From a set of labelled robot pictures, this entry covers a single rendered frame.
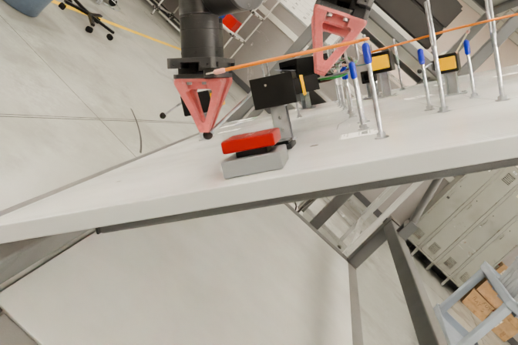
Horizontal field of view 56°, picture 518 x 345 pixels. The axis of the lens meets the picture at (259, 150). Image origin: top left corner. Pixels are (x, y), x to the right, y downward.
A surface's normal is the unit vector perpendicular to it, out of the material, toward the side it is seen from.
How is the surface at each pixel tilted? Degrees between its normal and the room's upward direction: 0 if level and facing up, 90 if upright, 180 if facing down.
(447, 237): 90
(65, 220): 90
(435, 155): 90
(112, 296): 0
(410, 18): 90
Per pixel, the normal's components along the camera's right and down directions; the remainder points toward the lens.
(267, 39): -0.27, 0.04
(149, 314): 0.65, -0.72
